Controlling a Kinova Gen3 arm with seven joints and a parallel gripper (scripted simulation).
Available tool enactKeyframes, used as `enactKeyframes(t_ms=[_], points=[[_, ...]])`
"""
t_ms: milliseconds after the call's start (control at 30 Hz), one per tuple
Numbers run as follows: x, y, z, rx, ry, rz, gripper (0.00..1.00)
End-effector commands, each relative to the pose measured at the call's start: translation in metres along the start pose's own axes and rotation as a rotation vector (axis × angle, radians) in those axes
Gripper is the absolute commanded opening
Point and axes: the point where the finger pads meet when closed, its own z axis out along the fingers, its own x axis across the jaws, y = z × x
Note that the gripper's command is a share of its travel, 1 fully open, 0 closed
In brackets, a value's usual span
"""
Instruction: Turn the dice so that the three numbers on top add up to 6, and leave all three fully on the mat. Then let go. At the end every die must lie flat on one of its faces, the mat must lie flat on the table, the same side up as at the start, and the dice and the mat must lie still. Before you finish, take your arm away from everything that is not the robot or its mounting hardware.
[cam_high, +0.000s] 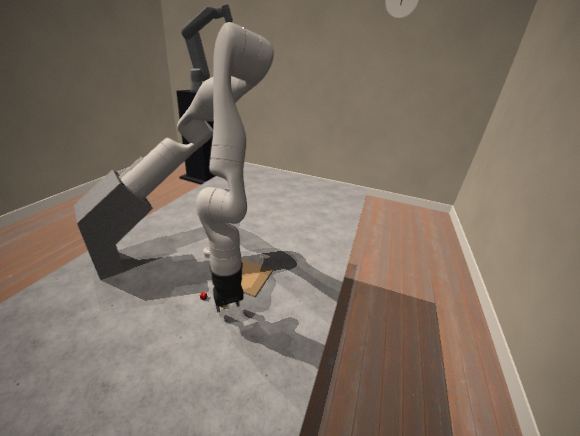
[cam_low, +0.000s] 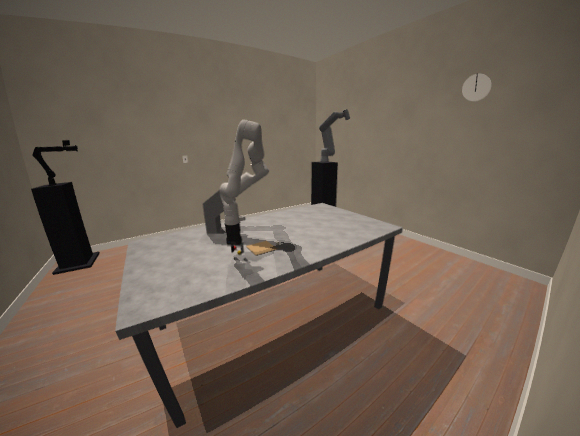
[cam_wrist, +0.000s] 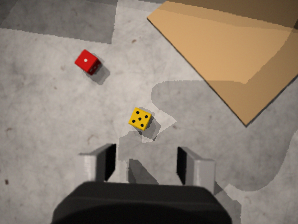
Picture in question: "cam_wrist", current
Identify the orange flat mat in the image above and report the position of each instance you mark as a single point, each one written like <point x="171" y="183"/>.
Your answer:
<point x="245" y="50"/>

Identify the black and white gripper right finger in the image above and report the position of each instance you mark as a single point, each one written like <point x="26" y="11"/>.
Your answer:
<point x="193" y="170"/>

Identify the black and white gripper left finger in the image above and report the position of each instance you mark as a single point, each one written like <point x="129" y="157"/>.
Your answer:
<point x="97" y="165"/>

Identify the red die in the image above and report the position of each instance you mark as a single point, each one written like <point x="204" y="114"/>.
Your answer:
<point x="88" y="62"/>

